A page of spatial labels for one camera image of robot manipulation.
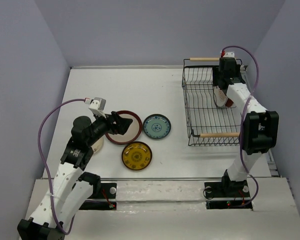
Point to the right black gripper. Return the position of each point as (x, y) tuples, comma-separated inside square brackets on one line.
[(217, 74)]

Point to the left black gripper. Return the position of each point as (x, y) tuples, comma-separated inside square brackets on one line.
[(121, 124)]

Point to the white plate orange sunburst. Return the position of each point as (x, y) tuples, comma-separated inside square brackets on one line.
[(219, 97)]

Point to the red teal floral plate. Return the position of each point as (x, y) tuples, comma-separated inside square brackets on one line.
[(229, 103)]

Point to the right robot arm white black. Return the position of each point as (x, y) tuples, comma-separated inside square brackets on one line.
[(258, 126)]

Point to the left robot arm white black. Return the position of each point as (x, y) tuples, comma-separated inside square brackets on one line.
[(72, 185)]

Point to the dark red rimmed beige plate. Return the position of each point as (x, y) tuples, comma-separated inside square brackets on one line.
[(133, 131)]

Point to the cream translucent plate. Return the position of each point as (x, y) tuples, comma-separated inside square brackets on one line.
[(97, 145)]

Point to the yellow black patterned plate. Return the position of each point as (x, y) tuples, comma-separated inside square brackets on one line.
[(136, 156)]

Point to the blue white floral small plate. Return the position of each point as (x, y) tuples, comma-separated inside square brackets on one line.
[(157, 126)]

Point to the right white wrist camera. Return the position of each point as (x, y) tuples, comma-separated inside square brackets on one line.
[(227, 54)]

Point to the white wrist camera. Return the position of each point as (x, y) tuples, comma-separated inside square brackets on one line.
[(96, 106), (227, 54)]

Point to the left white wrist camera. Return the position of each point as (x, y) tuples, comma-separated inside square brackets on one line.
[(96, 106)]

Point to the black wire dish rack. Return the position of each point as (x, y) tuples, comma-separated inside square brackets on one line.
[(203, 116)]

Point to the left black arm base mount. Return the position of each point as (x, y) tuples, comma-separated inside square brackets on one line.
[(102, 200)]

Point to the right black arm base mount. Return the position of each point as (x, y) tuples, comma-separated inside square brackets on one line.
[(221, 197)]

